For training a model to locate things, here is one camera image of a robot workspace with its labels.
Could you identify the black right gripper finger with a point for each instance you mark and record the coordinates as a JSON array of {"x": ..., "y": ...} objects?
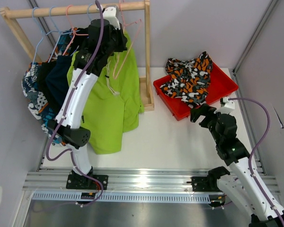
[
  {"x": 205, "y": 108},
  {"x": 195, "y": 113}
]

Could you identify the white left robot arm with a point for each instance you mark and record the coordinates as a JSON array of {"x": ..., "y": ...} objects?
[{"x": 85, "y": 70}]

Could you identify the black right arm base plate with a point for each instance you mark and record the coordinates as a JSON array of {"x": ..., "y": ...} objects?
[{"x": 203, "y": 184}]

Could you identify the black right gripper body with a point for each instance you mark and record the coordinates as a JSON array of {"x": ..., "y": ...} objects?
[{"x": 209, "y": 121}]

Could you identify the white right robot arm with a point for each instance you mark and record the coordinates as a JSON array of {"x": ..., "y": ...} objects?
[{"x": 239, "y": 179}]

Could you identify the slotted white cable duct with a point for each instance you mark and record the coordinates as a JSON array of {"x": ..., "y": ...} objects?
[{"x": 127, "y": 197}]

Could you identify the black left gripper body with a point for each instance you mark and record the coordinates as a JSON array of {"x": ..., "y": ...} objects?
[{"x": 116, "y": 44}]

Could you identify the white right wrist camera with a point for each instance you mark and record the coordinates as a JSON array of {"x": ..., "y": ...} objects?
[{"x": 227, "y": 106}]

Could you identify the aluminium mounting rail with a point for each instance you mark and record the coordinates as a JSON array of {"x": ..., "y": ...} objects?
[{"x": 120, "y": 180}]

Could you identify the orange camouflage shorts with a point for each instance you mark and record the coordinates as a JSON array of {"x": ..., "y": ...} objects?
[{"x": 189, "y": 80}]

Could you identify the navy blue shorts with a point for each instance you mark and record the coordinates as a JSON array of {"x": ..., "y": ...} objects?
[{"x": 57, "y": 82}]

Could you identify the red plastic tray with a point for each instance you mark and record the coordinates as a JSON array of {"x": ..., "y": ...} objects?
[{"x": 221, "y": 85}]

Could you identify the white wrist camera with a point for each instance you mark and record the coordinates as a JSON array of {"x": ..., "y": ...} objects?
[
  {"x": 110, "y": 14},
  {"x": 227, "y": 106}
]

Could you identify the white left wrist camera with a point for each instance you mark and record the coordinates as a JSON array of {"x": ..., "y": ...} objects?
[{"x": 110, "y": 14}]

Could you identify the lime green shorts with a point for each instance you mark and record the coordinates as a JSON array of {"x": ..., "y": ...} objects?
[{"x": 114, "y": 103}]

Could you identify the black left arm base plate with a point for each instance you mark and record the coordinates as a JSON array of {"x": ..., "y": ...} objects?
[{"x": 76, "y": 181}]

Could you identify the pink wire hanger on rack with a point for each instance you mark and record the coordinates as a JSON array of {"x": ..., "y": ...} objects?
[{"x": 73, "y": 31}]

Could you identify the wooden clothes rack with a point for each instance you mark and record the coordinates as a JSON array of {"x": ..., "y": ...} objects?
[{"x": 11, "y": 16}]

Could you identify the teal patterned shorts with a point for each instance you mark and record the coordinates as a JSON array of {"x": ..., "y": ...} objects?
[{"x": 37, "y": 103}]

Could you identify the black shorts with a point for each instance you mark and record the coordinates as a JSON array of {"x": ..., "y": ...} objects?
[{"x": 47, "y": 67}]

